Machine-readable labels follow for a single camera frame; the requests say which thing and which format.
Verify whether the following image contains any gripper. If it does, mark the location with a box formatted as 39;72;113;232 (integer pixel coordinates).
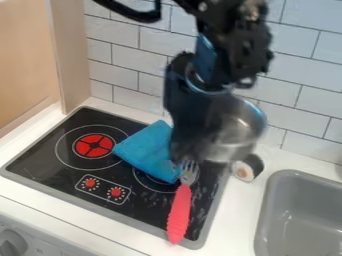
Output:
161;50;218;164

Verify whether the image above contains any silver pot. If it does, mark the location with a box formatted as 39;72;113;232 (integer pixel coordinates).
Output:
183;62;270;165

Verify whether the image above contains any blue cloth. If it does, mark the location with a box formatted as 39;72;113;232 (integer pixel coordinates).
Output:
110;119;185;185

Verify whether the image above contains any toy sushi roll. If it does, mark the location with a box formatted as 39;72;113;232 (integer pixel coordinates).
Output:
229;153;266;184

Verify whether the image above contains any toy stove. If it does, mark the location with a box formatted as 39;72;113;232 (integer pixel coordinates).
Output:
0;106;232;251

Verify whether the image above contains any toy sink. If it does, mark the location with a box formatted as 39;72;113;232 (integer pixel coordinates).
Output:
252;168;342;256

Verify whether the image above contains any fork with red handle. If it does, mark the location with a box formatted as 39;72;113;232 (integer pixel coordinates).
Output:
164;160;201;246

